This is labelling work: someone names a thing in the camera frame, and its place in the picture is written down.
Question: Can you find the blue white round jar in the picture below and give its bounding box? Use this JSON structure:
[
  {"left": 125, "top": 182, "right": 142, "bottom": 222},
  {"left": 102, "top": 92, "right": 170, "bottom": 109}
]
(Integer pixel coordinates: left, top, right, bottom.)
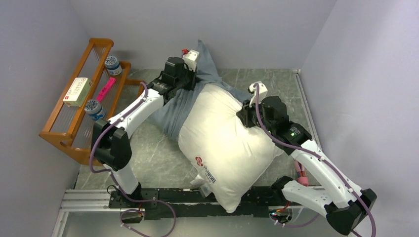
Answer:
[{"left": 104, "top": 56, "right": 123, "bottom": 76}]

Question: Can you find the blue grey pillow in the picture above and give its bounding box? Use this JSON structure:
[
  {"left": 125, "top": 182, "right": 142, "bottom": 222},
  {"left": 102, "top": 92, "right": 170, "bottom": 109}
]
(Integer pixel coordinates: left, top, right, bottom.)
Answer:
[{"left": 147, "top": 39, "right": 251, "bottom": 141}]

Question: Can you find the white cardboard box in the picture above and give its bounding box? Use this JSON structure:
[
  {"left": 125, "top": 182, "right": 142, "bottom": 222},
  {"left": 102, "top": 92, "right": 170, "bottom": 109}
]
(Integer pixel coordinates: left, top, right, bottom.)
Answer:
[{"left": 63, "top": 78, "right": 92, "bottom": 107}]

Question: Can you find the black base crossbar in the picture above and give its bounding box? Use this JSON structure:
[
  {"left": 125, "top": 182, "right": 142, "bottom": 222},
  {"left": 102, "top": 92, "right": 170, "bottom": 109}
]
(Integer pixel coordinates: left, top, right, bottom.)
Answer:
[{"left": 108, "top": 186, "right": 288, "bottom": 220}]

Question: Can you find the pink marker pen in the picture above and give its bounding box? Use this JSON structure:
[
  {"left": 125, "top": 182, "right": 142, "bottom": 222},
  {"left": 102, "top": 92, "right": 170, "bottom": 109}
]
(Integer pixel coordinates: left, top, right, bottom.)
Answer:
[{"left": 96, "top": 77, "right": 116, "bottom": 102}]

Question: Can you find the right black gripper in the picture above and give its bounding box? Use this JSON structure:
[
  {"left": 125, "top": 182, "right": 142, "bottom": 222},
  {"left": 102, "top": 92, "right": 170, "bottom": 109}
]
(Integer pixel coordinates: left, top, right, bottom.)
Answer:
[{"left": 237, "top": 96, "right": 275, "bottom": 135}]

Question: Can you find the pink small bottle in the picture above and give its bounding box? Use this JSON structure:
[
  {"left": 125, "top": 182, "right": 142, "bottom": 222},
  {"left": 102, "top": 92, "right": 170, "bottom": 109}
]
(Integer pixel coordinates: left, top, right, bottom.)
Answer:
[{"left": 294, "top": 160, "right": 309, "bottom": 187}]

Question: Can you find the wooden slatted rack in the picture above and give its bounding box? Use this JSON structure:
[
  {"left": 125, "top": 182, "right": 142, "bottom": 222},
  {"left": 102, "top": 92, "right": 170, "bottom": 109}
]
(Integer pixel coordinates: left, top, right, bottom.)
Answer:
[{"left": 39, "top": 38, "right": 144, "bottom": 165}]

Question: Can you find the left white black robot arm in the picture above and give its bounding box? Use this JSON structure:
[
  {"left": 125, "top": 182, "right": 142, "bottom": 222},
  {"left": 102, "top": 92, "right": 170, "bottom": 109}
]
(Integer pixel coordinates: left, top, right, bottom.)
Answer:
[{"left": 89, "top": 53, "right": 199, "bottom": 207}]

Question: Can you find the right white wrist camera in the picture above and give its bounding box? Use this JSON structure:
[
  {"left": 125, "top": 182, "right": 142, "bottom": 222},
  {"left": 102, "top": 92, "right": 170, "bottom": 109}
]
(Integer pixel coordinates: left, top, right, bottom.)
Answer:
[{"left": 248, "top": 81, "right": 268, "bottom": 107}]

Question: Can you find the white pillow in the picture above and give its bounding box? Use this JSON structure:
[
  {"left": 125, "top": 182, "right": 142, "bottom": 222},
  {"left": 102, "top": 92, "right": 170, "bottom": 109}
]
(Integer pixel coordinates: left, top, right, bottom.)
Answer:
[{"left": 178, "top": 84, "right": 283, "bottom": 213}]

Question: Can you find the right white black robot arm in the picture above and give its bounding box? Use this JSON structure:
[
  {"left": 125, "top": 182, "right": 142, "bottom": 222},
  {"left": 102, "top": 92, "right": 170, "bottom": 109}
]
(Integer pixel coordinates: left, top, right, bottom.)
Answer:
[{"left": 236, "top": 96, "right": 377, "bottom": 235}]

